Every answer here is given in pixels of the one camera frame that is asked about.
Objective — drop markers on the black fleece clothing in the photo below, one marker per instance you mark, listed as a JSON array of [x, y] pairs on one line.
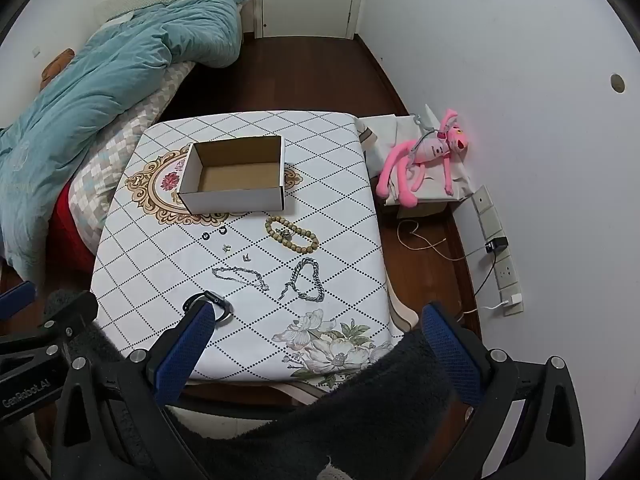
[[350, 420]]

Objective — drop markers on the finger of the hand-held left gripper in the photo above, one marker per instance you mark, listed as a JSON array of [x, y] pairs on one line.
[[70, 317], [15, 300]]

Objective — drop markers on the grey clothes hanger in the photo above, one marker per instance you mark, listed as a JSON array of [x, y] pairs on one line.
[[419, 121]]

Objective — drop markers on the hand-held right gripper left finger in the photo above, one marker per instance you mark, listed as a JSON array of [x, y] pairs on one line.
[[187, 342]]

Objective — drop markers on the black charger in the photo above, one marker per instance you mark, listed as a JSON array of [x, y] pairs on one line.
[[496, 244]]

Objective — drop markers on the red cloth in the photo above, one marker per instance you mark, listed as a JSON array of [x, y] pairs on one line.
[[67, 230]]

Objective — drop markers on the white patterned table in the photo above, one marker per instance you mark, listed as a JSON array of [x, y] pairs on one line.
[[340, 200]]

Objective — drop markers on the white power strip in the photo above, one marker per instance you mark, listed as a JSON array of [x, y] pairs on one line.
[[487, 210]]

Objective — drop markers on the round wall cap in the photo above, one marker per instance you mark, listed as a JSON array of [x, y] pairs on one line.
[[618, 83]]

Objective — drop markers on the pink plush toy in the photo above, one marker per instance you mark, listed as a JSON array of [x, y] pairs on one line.
[[430, 150]]

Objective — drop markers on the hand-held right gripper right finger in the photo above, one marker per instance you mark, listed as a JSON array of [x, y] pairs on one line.
[[450, 355]]

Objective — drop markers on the teal quilt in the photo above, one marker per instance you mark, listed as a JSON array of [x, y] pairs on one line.
[[100, 90]]

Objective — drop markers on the white cardboard box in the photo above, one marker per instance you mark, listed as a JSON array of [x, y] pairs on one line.
[[230, 200]]

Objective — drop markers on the black smart band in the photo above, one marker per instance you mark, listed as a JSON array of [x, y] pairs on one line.
[[226, 308]]

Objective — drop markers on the white charger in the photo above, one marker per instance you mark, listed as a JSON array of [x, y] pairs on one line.
[[513, 301]]

